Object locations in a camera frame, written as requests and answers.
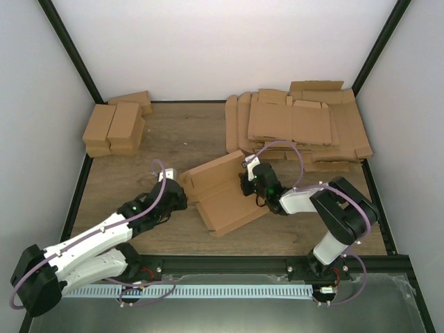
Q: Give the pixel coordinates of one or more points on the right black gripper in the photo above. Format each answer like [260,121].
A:
[247,191]

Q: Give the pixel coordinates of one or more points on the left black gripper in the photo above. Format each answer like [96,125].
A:
[182,204]

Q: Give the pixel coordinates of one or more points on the brown cardboard box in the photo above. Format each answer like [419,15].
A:
[215,189]

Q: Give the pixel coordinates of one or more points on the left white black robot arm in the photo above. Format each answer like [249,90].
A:
[42,277]

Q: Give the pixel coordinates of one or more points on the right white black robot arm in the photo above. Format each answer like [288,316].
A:
[347,214]

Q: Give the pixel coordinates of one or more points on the folded box bottom right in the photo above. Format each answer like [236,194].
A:
[132,147]

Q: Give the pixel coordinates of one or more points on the folded box top right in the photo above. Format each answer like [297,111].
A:
[124,121]

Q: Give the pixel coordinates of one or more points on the folded box bottom left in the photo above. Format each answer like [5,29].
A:
[98,151]

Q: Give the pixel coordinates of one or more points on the folded box top left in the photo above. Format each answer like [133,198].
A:
[96,132]

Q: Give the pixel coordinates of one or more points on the folded box at back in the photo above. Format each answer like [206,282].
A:
[142,98]

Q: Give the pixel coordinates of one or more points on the top flat cardboard sheet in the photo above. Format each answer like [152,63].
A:
[303,122]

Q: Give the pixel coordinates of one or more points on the stack of flat cardboard sheets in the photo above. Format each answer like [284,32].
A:
[350,143]

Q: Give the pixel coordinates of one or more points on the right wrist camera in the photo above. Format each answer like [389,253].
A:
[250,162]

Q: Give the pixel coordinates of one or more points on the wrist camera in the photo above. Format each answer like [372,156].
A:
[250,162]
[169,173]

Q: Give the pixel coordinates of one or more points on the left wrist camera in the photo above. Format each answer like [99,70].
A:
[169,173]

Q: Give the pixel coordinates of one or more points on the light blue slotted cable duct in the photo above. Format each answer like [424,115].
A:
[204,291]

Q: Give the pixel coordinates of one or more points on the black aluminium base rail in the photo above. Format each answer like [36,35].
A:
[293,267]

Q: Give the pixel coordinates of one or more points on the right black frame post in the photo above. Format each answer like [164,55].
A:
[382,40]

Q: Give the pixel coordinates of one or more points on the black frame post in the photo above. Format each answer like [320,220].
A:
[63,35]
[382,40]

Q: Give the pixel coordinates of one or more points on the left black frame post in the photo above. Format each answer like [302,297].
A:
[63,35]

